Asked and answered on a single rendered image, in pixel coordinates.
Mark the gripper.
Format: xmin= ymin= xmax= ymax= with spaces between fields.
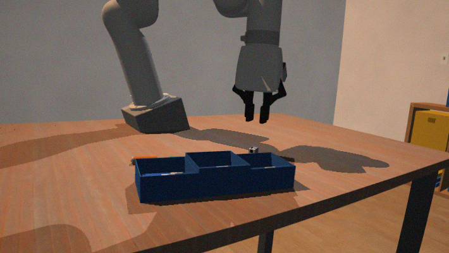
xmin=232 ymin=43 xmax=286 ymax=124

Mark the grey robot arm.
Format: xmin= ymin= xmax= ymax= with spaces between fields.
xmin=102 ymin=0 xmax=283 ymax=111

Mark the dark blue rack of bins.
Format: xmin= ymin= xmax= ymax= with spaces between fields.
xmin=135 ymin=151 xmax=296 ymax=203

